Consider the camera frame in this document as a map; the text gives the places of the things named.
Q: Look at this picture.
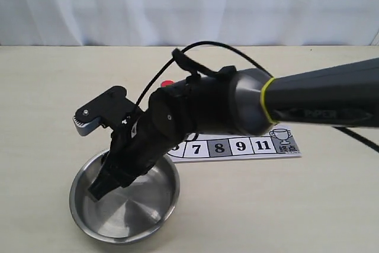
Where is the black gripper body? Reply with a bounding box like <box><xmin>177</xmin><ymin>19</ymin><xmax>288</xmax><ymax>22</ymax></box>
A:
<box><xmin>102</xmin><ymin>111</ymin><xmax>166</xmax><ymax>189</ymax></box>

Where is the red cylinder game piece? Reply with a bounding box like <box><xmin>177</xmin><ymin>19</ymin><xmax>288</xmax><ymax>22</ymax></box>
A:
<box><xmin>160</xmin><ymin>80</ymin><xmax>175</xmax><ymax>87</ymax></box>

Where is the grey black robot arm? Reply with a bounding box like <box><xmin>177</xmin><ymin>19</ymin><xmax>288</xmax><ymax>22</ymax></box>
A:
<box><xmin>88</xmin><ymin>58</ymin><xmax>378</xmax><ymax>201</ymax></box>

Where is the stainless steel round dish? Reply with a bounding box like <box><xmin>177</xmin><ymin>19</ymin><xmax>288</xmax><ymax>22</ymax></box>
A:
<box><xmin>69</xmin><ymin>150</ymin><xmax>180</xmax><ymax>245</ymax></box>

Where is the paper numbered game board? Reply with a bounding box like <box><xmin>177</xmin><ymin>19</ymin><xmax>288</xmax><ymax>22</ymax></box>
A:
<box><xmin>168</xmin><ymin>124</ymin><xmax>301</xmax><ymax>163</ymax></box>

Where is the white backdrop curtain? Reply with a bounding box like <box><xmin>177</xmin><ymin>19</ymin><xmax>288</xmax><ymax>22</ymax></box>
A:
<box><xmin>1</xmin><ymin>0</ymin><xmax>378</xmax><ymax>46</ymax></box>

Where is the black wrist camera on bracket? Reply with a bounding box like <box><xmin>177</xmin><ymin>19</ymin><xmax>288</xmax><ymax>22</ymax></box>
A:
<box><xmin>73</xmin><ymin>85</ymin><xmax>136</xmax><ymax>136</ymax></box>

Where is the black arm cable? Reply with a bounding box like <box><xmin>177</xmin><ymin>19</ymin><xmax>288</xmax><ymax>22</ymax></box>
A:
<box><xmin>132</xmin><ymin>41</ymin><xmax>379</xmax><ymax>150</ymax></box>

